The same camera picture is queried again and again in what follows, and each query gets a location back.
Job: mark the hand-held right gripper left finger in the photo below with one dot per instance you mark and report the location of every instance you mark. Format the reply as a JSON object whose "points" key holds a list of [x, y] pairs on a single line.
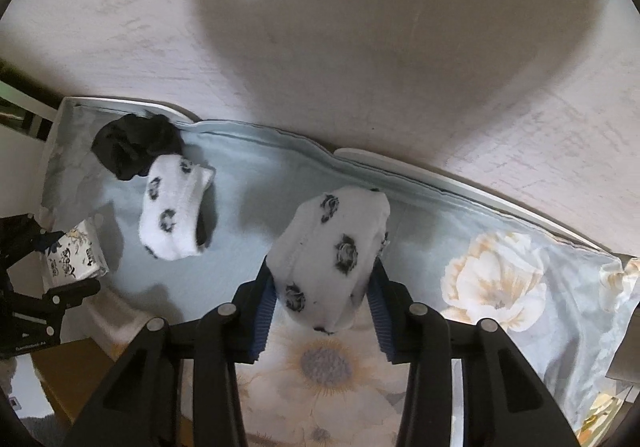
{"points": [[261, 322]]}

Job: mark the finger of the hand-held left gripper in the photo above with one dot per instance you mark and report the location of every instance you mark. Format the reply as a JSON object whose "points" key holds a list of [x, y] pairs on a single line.
{"points": [[22, 233], [70, 293]]}

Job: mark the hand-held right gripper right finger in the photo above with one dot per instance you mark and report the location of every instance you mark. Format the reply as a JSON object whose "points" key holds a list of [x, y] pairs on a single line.
{"points": [[382, 322]]}

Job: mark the black sock bundle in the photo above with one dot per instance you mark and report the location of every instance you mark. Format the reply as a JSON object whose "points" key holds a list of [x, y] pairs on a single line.
{"points": [[135, 147]]}

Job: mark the blue floral tablecloth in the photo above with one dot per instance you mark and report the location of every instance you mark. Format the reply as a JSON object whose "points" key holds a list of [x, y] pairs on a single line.
{"points": [[250, 177]]}

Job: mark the dark and white frame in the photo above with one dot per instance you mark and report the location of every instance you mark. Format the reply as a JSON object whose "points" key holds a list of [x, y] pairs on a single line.
{"points": [[20, 102]]}

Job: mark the cardboard box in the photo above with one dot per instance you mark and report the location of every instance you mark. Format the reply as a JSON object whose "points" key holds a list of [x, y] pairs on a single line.
{"points": [[65, 377]]}

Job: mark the grey sofa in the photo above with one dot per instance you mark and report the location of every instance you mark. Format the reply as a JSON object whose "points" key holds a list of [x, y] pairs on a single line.
{"points": [[625, 362]]}

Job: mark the printed tissue packet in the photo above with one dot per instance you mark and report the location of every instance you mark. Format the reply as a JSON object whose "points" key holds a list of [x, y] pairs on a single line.
{"points": [[75, 257]]}

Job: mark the yellow floral bedsheet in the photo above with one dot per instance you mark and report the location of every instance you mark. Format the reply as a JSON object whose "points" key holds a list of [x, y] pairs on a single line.
{"points": [[602, 414]]}

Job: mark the white spotted sock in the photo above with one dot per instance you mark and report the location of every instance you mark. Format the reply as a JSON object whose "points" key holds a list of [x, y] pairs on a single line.
{"points": [[170, 207], [330, 247]]}

